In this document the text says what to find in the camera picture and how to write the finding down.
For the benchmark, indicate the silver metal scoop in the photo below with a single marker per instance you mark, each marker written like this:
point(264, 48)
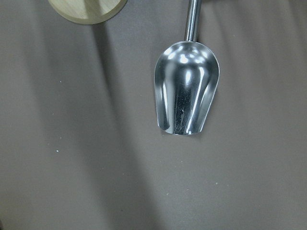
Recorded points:
point(185, 81)

